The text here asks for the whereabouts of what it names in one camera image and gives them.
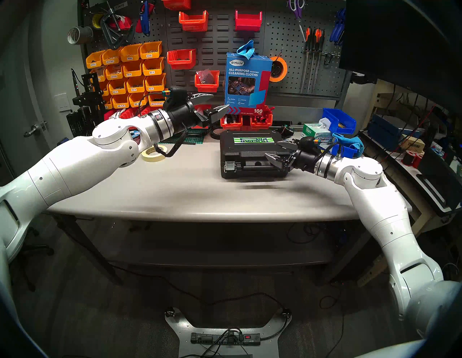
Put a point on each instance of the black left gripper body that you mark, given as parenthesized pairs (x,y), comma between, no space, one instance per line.
(182,117)

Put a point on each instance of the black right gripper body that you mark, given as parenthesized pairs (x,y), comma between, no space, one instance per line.
(306,160)

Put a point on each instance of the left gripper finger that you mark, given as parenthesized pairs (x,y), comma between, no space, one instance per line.
(213,113)
(200,97)

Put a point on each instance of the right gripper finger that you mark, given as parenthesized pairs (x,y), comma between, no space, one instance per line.
(279,160)
(288,143)

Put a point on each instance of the black plastic tool box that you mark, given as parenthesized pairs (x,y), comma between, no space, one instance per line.
(249,158)

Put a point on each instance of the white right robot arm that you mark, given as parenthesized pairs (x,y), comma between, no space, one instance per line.
(382,209)

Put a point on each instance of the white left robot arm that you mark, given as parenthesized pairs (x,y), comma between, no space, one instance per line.
(72,169)

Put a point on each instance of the white green tissue box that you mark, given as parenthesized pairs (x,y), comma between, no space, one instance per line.
(316,131)

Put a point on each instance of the blue cleaning cloths box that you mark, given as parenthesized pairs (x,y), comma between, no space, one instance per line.
(247,77)

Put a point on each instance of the blue cloth in dispenser box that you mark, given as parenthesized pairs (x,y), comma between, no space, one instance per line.
(246,50)

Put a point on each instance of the black metal tool stand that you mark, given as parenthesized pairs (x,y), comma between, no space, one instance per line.
(86,115)

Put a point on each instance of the small cardboard box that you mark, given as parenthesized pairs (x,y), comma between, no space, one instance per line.
(413,145)

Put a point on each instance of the orange plastic bin with bag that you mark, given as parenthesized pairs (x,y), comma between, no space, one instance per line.
(206,87)

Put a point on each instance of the small black electronic module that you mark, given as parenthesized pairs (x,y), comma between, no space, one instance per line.
(287,130)

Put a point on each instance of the red parts bin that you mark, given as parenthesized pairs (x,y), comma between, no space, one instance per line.
(261,124)
(110,114)
(232,124)
(127,113)

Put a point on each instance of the black tape roll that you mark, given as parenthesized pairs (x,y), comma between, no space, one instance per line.
(214,137)

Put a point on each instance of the green cutting mat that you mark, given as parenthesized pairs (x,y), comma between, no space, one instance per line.
(196,138)

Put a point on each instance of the small blue plastic bin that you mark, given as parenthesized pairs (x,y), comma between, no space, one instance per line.
(344,151)

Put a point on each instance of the beige masking tape roll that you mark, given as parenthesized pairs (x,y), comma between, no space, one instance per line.
(151,159)

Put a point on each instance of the blue microfiber cloth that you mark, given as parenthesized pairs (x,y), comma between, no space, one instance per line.
(355,142)

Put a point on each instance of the large blue plastic bin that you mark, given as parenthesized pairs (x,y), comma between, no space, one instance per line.
(344,121)

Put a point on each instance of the orange tape reel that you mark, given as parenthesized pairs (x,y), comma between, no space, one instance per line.
(285,70)

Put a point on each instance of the yellow storage bins rack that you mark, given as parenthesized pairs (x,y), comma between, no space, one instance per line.
(158,32)

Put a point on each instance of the dark blue storage crate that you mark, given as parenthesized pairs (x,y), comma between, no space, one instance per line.
(382,130)

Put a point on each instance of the red plastic bin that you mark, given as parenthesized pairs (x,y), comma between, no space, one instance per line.
(248,23)

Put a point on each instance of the grey pegboard panel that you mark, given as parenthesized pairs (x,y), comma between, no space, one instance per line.
(281,36)

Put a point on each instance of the grey workbench lower shelf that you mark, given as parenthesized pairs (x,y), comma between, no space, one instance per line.
(223,249)

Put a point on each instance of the orange black screwdriver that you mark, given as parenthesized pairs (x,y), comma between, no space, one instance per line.
(320,38)
(307,38)
(315,38)

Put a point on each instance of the grey gear puller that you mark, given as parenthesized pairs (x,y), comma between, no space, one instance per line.
(109,36)

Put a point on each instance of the small blue vise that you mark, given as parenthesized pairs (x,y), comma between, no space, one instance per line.
(65,140)

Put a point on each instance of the white tape label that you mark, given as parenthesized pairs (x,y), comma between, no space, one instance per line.
(121,6)

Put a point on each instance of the beige side desk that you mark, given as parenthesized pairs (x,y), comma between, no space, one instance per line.
(420,221)

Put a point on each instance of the grey pipe piece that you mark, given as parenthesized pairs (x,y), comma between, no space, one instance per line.
(83,34)

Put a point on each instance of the yellow tape roll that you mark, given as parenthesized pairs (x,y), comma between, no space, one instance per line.
(95,21)

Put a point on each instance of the black monitor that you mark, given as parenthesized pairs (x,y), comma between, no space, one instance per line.
(397,36)

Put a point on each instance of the black base caster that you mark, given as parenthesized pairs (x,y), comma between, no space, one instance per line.
(169,312)
(286,313)

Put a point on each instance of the black power strip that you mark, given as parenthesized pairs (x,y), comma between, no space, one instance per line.
(213,339)

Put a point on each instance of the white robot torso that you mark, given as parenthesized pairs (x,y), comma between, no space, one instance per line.
(397,353)

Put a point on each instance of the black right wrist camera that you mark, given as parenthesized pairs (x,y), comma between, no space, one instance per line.
(310,141)

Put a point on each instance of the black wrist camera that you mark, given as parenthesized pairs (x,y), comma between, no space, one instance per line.
(310,141)
(177,95)

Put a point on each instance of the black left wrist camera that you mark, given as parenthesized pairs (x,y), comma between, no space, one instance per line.
(177,95)

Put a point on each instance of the large red wall bins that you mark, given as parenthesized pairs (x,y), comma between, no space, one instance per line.
(220,39)

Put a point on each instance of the white light switch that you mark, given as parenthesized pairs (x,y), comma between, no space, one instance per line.
(62,103)

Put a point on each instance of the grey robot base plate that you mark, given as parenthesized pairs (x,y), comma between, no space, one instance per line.
(184,328)

